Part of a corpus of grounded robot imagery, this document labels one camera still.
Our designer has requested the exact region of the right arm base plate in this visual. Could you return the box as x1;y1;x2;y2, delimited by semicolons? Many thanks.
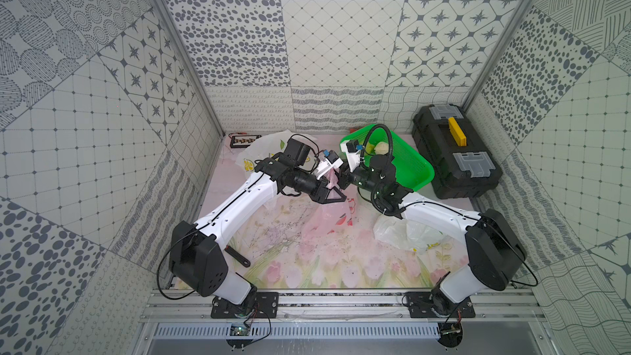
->
402;291;476;318

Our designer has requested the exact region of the white lemon print bag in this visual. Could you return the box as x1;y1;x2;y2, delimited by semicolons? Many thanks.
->
373;215;450;253

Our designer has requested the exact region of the red handled tool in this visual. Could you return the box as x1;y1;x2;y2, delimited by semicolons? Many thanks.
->
225;245;251;268

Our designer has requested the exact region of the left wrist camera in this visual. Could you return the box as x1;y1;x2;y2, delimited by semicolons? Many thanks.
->
313;150;343;180

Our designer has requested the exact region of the white pear top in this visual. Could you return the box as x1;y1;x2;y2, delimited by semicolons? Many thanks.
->
374;141;389;155

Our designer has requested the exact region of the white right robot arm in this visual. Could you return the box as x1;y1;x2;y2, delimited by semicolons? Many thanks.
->
336;155;527;315

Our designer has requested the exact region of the black small tray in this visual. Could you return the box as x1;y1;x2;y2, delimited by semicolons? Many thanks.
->
229;133;262;149

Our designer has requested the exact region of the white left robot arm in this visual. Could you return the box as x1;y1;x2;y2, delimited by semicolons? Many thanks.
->
163;153;346;314

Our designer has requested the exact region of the floral pink table mat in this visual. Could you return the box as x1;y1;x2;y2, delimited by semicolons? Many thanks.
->
172;132;504;290

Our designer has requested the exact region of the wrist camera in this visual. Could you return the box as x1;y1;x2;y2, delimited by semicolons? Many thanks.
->
340;140;364;173
313;150;343;180

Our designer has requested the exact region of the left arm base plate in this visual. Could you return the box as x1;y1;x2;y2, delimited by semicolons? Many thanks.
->
211;292;279;319

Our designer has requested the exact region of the pink patterned plastic bag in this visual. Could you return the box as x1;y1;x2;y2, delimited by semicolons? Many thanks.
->
301;197;357;241

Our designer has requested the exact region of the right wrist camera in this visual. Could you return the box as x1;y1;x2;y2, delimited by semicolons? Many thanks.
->
340;140;364;173

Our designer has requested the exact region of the black plastic toolbox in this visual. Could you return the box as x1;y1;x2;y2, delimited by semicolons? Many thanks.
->
412;104;503;199

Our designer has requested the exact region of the green plastic basket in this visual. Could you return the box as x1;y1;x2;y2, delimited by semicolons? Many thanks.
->
340;124;435;192

